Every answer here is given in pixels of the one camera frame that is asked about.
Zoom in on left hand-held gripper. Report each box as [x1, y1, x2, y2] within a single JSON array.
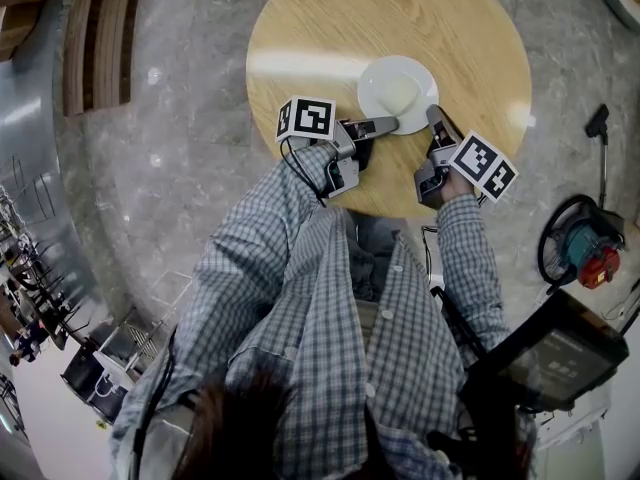
[[275, 96, 400, 200]]

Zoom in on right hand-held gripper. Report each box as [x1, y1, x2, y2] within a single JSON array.
[[413, 104, 520, 205]]

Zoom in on pale food block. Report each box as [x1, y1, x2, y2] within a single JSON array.
[[375, 76, 420, 114]]

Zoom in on white round plate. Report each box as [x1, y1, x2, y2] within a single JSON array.
[[357, 55, 441, 136]]

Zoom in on person's right forearm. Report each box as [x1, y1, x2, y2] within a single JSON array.
[[435, 192, 511, 339]]

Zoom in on person's left forearm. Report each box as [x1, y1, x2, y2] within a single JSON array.
[[192, 142, 337, 319]]

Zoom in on round wooden table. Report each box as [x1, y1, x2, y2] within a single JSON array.
[[244, 0, 534, 219]]

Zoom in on person's right hand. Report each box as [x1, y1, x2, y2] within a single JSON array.
[[439, 164, 477, 205]]

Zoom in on person's legs in jeans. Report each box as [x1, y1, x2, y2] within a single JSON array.
[[347, 212, 401, 302]]

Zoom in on vacuum wand with black nozzle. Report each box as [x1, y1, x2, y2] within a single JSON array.
[[584, 103, 611, 209]]

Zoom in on teal and red vacuum cleaner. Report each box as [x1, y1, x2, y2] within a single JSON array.
[[562, 207, 626, 289]]

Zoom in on person's torso in plaid shirt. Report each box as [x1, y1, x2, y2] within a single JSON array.
[[107, 207, 539, 480]]

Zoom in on black screen device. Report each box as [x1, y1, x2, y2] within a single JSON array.
[[457, 287, 631, 414]]

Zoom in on dark wooden slatted bench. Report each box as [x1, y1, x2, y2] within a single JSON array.
[[62, 0, 146, 118]]

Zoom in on white cabinet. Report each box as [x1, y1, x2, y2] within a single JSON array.
[[534, 382, 616, 452]]

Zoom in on group of black chairs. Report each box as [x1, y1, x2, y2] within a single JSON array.
[[0, 187, 84, 364]]

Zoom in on light wooden stepped boxes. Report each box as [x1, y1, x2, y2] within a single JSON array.
[[0, 0, 69, 62]]

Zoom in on black box with white print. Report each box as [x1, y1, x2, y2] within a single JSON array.
[[59, 342, 132, 425]]

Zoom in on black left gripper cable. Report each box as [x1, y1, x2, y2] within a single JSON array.
[[279, 137, 331, 209]]

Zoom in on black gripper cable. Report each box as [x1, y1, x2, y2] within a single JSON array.
[[279, 137, 331, 209], [420, 223, 489, 364]]

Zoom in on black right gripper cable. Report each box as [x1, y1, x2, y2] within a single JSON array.
[[420, 223, 489, 364]]

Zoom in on metal wire rack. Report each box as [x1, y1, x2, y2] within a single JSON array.
[[107, 307, 171, 369]]

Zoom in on black rig mount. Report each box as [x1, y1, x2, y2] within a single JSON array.
[[427, 402, 531, 480]]

